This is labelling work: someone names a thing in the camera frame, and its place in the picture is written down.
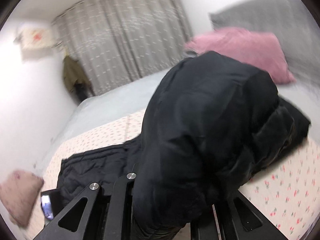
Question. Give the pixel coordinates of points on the grey dotted curtain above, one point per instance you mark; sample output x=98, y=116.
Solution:
x=117, y=42

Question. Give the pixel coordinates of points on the pink velvet pillow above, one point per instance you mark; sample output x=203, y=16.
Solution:
x=260, y=49

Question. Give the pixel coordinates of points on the grey quilted headboard cushion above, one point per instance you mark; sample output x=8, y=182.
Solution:
x=294, y=27

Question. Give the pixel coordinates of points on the cherry print bed sheet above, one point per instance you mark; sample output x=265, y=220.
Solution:
x=287, y=193

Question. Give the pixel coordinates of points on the light grey bed cover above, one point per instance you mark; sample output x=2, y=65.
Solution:
x=99, y=110

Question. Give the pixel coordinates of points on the dusty pink floral pillow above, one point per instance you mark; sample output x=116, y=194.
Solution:
x=19, y=193

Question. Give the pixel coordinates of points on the wall air conditioner with cover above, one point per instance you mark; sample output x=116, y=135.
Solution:
x=35, y=42

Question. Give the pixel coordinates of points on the black quilted puffer jacket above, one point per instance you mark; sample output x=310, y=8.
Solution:
x=210, y=126

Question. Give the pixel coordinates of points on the olive green hanging coat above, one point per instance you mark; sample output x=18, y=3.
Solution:
x=75, y=79

